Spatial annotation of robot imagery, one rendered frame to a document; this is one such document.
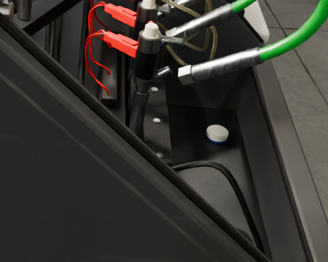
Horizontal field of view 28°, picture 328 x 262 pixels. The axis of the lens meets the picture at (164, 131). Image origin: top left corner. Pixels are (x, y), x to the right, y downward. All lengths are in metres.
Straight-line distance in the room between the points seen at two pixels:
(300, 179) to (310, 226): 0.09
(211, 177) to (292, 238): 0.23
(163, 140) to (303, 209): 0.21
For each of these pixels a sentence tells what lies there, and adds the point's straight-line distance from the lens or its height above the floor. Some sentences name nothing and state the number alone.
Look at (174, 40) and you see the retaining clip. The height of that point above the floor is 1.13.
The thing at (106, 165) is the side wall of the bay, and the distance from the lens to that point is 0.47.
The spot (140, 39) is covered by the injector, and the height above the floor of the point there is 1.13.
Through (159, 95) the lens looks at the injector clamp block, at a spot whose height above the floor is 0.98.
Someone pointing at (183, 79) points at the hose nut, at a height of 1.14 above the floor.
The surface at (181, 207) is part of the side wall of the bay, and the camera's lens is 0.50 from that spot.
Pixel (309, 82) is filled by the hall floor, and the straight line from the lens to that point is 3.13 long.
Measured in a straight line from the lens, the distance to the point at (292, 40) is 0.67.
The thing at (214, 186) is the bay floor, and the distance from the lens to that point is 1.07.
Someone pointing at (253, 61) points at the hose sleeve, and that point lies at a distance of 0.68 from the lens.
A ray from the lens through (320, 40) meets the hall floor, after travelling 3.54.
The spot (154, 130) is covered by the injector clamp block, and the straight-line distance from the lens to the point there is 0.91.
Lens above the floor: 1.52
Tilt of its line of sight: 36 degrees down
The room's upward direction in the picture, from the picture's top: 11 degrees clockwise
